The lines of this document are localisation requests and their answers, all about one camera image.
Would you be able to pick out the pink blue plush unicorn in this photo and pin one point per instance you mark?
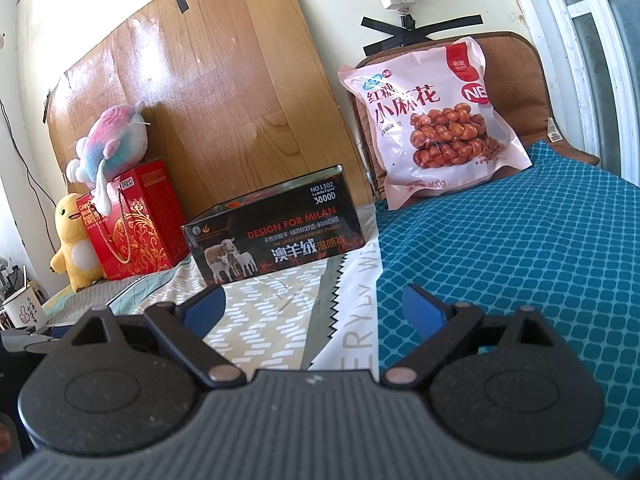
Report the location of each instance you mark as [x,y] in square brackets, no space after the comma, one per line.
[112,135]

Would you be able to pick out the yellow plush duck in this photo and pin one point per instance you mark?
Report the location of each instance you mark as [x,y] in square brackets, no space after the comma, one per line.
[75,250]

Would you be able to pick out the white mug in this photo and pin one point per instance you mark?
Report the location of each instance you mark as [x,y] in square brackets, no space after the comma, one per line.
[25,310]

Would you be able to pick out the black tape cross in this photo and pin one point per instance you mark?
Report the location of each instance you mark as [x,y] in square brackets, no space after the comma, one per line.
[400,35]

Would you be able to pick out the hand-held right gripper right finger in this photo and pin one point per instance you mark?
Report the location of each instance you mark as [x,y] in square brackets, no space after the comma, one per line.
[424,310]

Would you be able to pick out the large pink snack bag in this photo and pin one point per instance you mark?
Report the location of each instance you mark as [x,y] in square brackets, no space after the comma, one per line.
[435,110]

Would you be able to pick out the brown seat cushion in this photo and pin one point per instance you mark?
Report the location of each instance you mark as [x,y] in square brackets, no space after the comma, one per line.
[515,75]

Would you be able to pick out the teal patterned cloth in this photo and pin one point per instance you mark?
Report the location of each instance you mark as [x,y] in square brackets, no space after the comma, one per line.
[500,240]

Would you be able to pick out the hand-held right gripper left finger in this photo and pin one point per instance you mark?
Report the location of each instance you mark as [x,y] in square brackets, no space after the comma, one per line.
[205,310]

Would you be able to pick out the wooden board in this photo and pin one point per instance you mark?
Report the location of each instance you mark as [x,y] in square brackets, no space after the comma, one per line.
[225,85]

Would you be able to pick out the black tin box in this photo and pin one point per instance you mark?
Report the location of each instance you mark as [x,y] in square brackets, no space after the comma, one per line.
[280,240]

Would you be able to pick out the red gift box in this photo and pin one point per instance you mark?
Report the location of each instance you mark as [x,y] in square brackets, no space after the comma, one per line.
[145,230]

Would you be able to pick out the white cushion tag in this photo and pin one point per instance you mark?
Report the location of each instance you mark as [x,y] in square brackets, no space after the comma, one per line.
[555,130]

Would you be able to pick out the white window frame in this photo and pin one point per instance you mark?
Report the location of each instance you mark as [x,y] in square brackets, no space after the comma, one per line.
[590,35]

